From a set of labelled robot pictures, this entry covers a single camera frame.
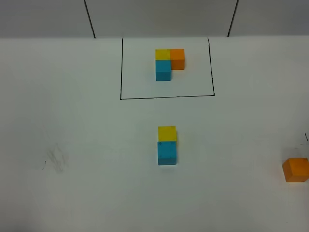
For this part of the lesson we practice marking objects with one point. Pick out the blue template block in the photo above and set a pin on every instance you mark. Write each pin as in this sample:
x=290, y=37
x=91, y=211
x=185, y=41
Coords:
x=163, y=70

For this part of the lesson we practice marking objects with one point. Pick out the orange loose block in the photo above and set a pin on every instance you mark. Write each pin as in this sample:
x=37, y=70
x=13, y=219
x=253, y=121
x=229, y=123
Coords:
x=296, y=169

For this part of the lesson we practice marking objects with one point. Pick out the yellow template block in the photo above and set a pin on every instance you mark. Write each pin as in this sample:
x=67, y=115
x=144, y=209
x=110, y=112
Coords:
x=162, y=54

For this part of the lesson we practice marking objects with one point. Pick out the orange template block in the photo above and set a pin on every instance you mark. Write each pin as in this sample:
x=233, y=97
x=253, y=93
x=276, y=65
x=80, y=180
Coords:
x=177, y=58

